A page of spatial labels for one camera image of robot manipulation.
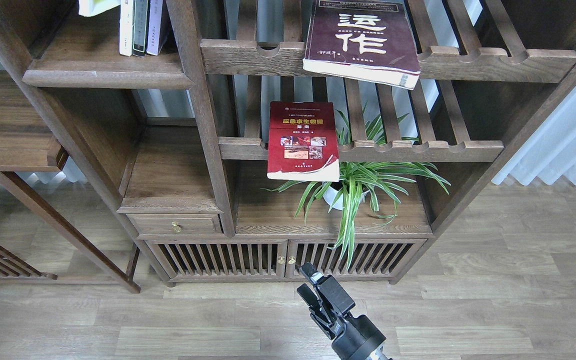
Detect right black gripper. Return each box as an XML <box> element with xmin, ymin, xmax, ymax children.
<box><xmin>296</xmin><ymin>262</ymin><xmax>389</xmax><ymax>360</ymax></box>

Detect dark maroon book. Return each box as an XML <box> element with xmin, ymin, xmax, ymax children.
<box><xmin>302</xmin><ymin>0</ymin><xmax>421</xmax><ymax>91</ymax></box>

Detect yellow green book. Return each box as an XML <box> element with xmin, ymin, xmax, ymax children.
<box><xmin>78</xmin><ymin>0</ymin><xmax>121</xmax><ymax>18</ymax></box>

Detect brass cabinet door knobs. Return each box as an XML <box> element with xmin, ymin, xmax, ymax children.
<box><xmin>276</xmin><ymin>256</ymin><xmax>297</xmax><ymax>265</ymax></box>

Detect white plant pot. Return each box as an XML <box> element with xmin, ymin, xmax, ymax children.
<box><xmin>322</xmin><ymin>181</ymin><xmax>369</xmax><ymax>212</ymax></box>

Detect spider plant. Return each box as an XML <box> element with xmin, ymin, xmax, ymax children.
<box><xmin>264</xmin><ymin>102</ymin><xmax>452</xmax><ymax>273</ymax></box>

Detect red book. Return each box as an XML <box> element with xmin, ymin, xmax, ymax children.
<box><xmin>267</xmin><ymin>101</ymin><xmax>340</xmax><ymax>182</ymax></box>

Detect brass drawer knob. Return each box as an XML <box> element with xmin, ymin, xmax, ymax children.
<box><xmin>171</xmin><ymin>221</ymin><xmax>183</xmax><ymax>233</ymax></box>

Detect dark wooden bookshelf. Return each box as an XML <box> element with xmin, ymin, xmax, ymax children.
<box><xmin>0</xmin><ymin>0</ymin><xmax>576</xmax><ymax>284</ymax></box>

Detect white curtain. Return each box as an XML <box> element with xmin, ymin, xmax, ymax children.
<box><xmin>492</xmin><ymin>87</ymin><xmax>576</xmax><ymax>186</ymax></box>

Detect lavender standing book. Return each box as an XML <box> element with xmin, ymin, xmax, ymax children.
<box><xmin>146</xmin><ymin>0</ymin><xmax>170</xmax><ymax>56</ymax></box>

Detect dark green standing book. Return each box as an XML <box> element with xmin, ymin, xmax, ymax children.
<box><xmin>132</xmin><ymin>0</ymin><xmax>150</xmax><ymax>58</ymax></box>

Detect white standing book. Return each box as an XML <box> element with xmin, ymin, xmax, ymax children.
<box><xmin>118</xmin><ymin>0</ymin><xmax>135</xmax><ymax>57</ymax></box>

